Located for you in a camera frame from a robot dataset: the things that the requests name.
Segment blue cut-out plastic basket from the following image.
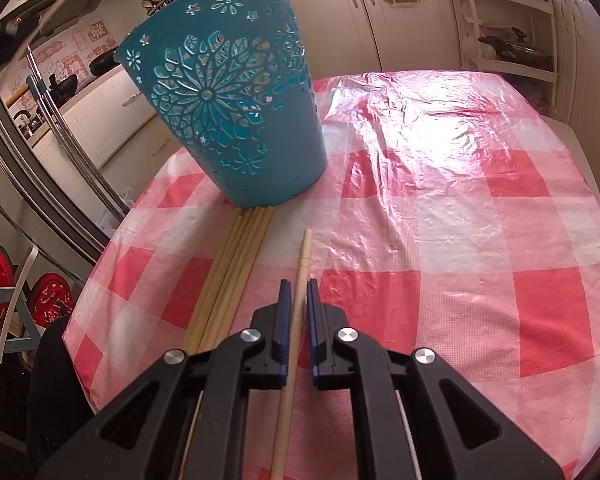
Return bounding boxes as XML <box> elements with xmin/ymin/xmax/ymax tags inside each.
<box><xmin>116</xmin><ymin>0</ymin><xmax>329</xmax><ymax>209</ymax></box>

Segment clear plastic bag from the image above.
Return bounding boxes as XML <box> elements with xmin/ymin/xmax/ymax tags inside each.
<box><xmin>97</xmin><ymin>187</ymin><xmax>136</xmax><ymax>241</ymax></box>

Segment kettle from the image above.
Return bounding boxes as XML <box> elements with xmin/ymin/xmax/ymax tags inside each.
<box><xmin>12</xmin><ymin>110</ymin><xmax>36</xmax><ymax>138</ymax></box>

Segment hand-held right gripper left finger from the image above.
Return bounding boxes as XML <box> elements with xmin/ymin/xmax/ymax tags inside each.
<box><xmin>35</xmin><ymin>279</ymin><xmax>293</xmax><ymax>480</ymax></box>

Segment white storage rack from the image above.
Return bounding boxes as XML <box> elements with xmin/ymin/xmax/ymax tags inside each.
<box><xmin>450</xmin><ymin>0</ymin><xmax>561</xmax><ymax>96</ymax></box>

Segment grey metal frame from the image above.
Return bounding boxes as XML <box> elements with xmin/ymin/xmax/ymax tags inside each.
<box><xmin>0</xmin><ymin>285</ymin><xmax>46</xmax><ymax>358</ymax></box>

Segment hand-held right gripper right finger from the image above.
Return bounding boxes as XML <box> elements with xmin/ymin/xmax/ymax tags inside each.
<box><xmin>306</xmin><ymin>279</ymin><xmax>564</xmax><ymax>480</ymax></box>

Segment dark cloth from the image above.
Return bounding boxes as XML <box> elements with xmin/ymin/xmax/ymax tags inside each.
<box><xmin>25</xmin><ymin>317</ymin><xmax>98</xmax><ymax>480</ymax></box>

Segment cream kitchen cabinets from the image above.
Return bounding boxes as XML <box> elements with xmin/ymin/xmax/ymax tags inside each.
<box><xmin>32</xmin><ymin>0</ymin><xmax>468</xmax><ymax>186</ymax></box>

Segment black wok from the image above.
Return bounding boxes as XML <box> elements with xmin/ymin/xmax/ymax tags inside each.
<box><xmin>47</xmin><ymin>74</ymin><xmax>81</xmax><ymax>106</ymax></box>

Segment red white checkered tablecloth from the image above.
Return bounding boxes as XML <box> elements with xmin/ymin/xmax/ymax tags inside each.
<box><xmin>61</xmin><ymin>69</ymin><xmax>600</xmax><ymax>480</ymax></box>

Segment pan with glass lid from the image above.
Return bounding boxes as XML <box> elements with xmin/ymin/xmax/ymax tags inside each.
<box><xmin>477</xmin><ymin>27</ymin><xmax>556</xmax><ymax>73</ymax></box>

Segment black frying pan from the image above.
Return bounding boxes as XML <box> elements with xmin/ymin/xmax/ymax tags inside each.
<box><xmin>89</xmin><ymin>46</ymin><xmax>121</xmax><ymax>77</ymax></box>

